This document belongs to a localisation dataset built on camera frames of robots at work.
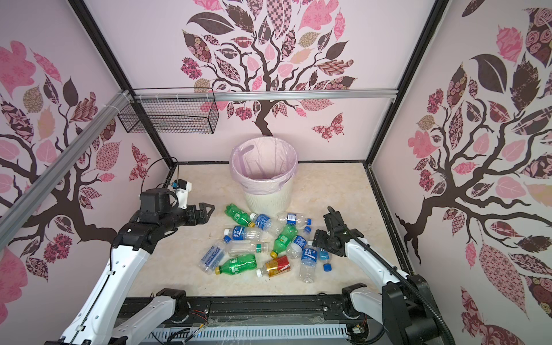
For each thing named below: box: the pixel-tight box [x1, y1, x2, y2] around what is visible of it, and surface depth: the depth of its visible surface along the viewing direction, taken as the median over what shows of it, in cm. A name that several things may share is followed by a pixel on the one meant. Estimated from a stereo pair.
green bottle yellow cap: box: [270, 223, 299, 259], surface depth 87 cm
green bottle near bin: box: [224, 203, 256, 228], surface depth 95 cm
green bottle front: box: [214, 253, 258, 276], surface depth 81 cm
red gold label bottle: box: [255, 255, 291, 278], surface depth 81 cm
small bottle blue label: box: [286, 235, 307, 260], surface depth 86 cm
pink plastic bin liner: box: [230, 137, 299, 195], surface depth 93 cm
